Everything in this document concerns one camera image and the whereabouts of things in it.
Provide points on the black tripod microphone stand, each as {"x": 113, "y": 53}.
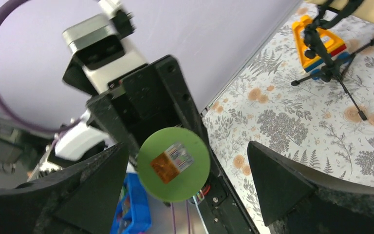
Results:
{"x": 322, "y": 54}

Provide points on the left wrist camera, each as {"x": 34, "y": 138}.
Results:
{"x": 101, "y": 49}

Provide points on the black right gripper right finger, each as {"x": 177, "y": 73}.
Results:
{"x": 296, "y": 199}

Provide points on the blue plastic bin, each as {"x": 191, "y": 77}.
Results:
{"x": 132, "y": 214}

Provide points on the floral patterned table mat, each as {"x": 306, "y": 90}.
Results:
{"x": 315, "y": 123}

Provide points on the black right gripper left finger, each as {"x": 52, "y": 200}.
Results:
{"x": 80, "y": 199}

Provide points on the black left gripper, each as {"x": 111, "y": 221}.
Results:
{"x": 148, "y": 99}

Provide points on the green bottle cap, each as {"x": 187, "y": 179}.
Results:
{"x": 173, "y": 164}

